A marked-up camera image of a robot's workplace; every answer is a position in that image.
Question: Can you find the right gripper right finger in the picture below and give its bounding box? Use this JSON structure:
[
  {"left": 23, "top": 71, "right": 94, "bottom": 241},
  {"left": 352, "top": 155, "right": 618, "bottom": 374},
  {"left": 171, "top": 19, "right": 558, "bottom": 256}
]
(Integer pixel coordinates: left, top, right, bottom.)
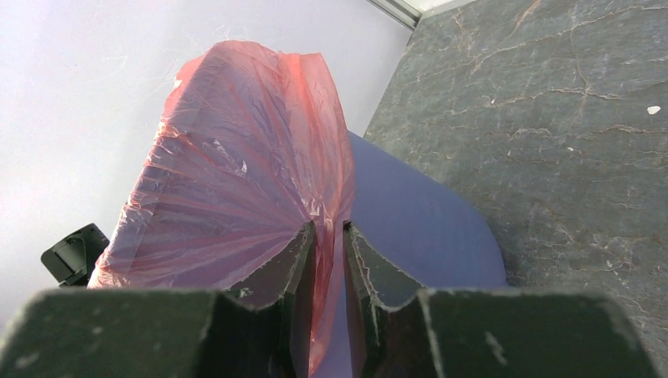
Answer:
[{"left": 343, "top": 222, "right": 658, "bottom": 377}]

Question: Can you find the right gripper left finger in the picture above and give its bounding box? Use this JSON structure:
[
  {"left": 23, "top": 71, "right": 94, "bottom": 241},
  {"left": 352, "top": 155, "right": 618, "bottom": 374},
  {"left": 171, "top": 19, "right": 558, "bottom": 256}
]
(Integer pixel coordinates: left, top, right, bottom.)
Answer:
[{"left": 1, "top": 222, "right": 317, "bottom": 377}]

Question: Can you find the red translucent trash bag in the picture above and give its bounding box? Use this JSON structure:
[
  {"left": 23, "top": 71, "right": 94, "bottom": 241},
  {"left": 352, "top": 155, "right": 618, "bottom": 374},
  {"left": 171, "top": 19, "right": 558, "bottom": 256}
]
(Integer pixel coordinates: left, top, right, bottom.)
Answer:
[{"left": 89, "top": 40, "right": 355, "bottom": 372}]

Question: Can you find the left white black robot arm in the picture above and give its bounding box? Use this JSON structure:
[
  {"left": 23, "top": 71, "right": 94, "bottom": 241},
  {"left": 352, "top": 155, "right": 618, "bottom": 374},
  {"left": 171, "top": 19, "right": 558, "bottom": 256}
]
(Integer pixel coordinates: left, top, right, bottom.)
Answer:
[{"left": 40, "top": 223, "right": 109, "bottom": 287}]

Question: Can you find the blue plastic trash bin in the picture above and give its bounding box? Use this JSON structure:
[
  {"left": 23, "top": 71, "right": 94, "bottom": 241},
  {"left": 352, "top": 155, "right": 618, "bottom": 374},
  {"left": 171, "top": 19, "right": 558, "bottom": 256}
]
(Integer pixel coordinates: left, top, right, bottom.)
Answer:
[{"left": 313, "top": 130, "right": 508, "bottom": 378}]

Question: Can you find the left aluminium frame post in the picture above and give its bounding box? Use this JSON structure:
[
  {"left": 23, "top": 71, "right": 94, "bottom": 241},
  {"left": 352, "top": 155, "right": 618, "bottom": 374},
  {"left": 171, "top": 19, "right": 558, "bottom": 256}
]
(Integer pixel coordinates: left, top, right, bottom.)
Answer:
[{"left": 367, "top": 0, "right": 422, "bottom": 30}]

